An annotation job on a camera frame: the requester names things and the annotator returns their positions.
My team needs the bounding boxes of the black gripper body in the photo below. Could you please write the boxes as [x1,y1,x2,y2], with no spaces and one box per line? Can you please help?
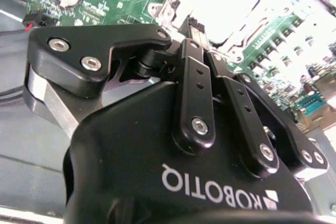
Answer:
[62,80,317,224]

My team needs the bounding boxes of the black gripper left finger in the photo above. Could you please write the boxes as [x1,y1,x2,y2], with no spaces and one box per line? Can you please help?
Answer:
[22,18,216,154]

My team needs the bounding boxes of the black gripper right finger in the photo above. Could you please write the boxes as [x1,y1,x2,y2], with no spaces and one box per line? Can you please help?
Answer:
[195,23,329,180]

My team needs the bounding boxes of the silver CPU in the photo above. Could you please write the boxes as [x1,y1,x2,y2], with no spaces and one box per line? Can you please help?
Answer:
[194,0,262,40]

